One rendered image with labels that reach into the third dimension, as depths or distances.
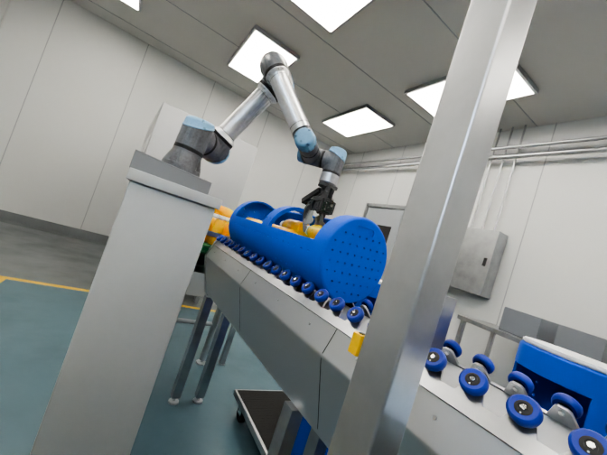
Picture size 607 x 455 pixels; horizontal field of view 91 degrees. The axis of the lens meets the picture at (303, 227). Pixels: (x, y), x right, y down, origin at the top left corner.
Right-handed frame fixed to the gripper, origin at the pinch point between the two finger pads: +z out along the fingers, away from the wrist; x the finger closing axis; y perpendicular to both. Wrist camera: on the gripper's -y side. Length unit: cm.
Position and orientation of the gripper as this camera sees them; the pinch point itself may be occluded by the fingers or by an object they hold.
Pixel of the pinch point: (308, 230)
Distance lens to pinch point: 121.6
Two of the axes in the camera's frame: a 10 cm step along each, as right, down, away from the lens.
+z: -3.2, 9.5, -0.4
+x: 7.9, 2.9, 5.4
